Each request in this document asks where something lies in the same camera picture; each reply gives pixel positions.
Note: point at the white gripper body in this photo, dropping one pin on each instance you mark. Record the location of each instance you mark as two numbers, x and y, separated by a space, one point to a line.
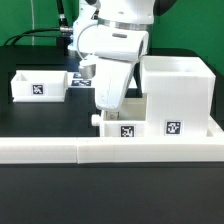
112 63

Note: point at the white front drawer tray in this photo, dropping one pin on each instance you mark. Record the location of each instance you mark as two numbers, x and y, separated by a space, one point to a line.
128 122

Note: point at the white drawer tray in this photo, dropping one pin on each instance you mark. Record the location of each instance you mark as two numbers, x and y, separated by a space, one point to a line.
128 122
39 86

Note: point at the white drawer cabinet box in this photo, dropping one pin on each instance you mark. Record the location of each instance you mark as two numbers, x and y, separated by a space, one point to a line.
178 93

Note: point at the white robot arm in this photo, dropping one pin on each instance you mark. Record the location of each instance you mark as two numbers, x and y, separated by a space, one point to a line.
121 14

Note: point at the white rear drawer tray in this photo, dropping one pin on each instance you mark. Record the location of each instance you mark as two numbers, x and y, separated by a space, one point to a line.
39 86

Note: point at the fiducial marker sheet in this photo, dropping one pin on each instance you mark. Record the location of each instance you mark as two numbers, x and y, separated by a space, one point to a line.
76 81

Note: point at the white L-shaped fence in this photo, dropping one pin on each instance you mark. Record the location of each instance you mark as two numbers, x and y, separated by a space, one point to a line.
49 150

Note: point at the black cable connector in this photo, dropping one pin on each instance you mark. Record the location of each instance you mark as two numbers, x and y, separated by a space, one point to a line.
62 20

